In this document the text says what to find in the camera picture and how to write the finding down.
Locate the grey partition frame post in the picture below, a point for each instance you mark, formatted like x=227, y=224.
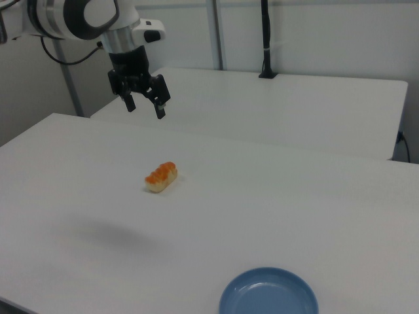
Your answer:
x=220, y=32
x=70, y=85

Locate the yellow plush toy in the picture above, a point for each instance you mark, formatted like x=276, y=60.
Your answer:
x=162, y=178

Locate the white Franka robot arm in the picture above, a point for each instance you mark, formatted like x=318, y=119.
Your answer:
x=49, y=16

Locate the black camera stand pole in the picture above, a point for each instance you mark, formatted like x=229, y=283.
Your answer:
x=266, y=36

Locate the blue round plate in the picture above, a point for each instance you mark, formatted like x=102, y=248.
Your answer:
x=268, y=292

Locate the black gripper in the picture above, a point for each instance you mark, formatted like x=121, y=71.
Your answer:
x=129, y=67

